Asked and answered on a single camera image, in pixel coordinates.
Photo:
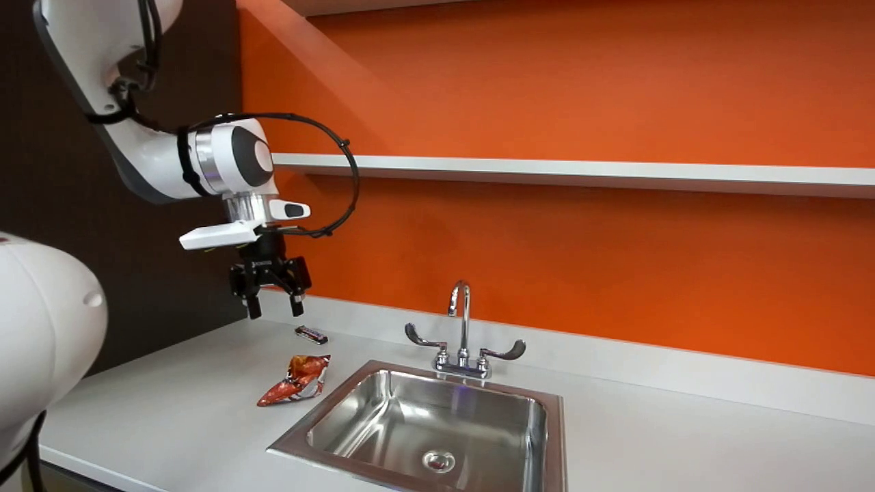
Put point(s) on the stainless steel sink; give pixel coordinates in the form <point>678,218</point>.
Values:
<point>428,427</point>

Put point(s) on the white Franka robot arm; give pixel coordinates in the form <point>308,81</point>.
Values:
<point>155,161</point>

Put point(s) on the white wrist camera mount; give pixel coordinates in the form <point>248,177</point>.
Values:
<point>222,236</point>

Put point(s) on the high white wall shelf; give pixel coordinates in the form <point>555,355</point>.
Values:
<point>384,6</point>

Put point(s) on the orange snack packet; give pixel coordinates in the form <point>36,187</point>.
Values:
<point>297,383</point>

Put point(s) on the dark wood cabinet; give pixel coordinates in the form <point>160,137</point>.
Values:
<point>55,181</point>

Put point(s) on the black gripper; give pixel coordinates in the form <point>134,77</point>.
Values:
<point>269,270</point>

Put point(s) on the long white wall shelf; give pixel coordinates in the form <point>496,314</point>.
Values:
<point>592,170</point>

